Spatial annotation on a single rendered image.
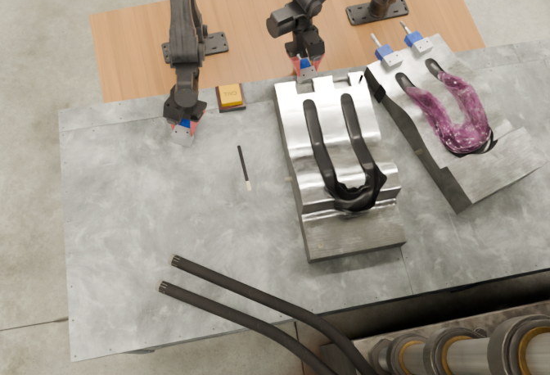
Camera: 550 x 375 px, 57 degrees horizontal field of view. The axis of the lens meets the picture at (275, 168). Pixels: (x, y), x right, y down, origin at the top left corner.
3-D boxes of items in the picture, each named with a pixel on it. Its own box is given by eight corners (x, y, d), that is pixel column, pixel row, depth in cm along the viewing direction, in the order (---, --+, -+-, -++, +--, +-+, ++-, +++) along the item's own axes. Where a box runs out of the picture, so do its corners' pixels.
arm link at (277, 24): (279, 47, 137) (287, 17, 126) (262, 24, 139) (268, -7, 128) (313, 32, 141) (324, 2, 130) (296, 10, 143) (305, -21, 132)
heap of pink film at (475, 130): (398, 91, 148) (405, 77, 141) (448, 67, 152) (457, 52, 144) (448, 164, 141) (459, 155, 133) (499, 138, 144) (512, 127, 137)
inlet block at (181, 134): (189, 104, 150) (187, 95, 145) (205, 109, 150) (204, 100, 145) (173, 142, 146) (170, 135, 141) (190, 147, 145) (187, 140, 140)
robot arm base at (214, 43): (228, 36, 150) (223, 16, 152) (160, 49, 147) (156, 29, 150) (229, 51, 157) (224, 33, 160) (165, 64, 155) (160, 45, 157)
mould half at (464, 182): (362, 74, 156) (371, 55, 146) (432, 42, 161) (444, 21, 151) (456, 214, 142) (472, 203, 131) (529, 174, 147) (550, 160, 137)
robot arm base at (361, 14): (417, -2, 158) (408, -20, 160) (356, 11, 155) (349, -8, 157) (409, 14, 165) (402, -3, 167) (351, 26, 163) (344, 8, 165)
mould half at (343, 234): (272, 99, 152) (275, 75, 139) (356, 86, 155) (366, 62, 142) (308, 264, 135) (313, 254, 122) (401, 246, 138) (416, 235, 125)
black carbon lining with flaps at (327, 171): (299, 103, 144) (301, 86, 135) (353, 94, 146) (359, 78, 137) (326, 220, 132) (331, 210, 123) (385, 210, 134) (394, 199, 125)
